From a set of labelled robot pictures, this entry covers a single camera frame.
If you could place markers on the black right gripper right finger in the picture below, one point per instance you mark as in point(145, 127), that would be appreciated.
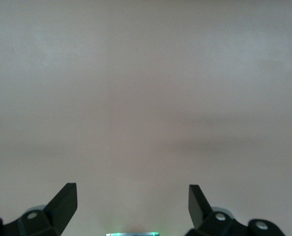
point(200, 209)

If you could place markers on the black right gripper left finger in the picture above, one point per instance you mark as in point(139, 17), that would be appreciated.
point(55, 209)

